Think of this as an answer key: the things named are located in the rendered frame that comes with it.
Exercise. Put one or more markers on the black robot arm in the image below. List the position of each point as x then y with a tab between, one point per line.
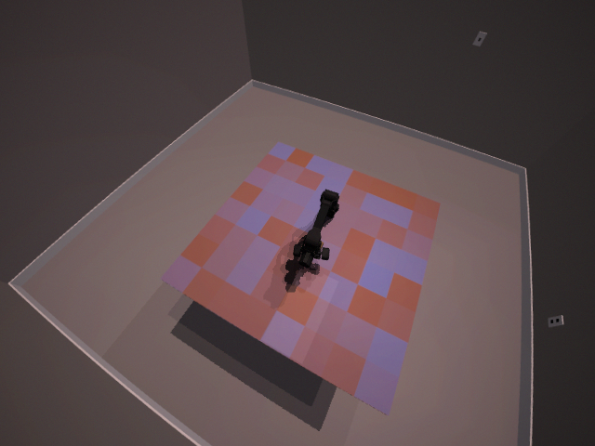
312	240

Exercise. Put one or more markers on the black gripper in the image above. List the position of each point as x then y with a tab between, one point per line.
324	253

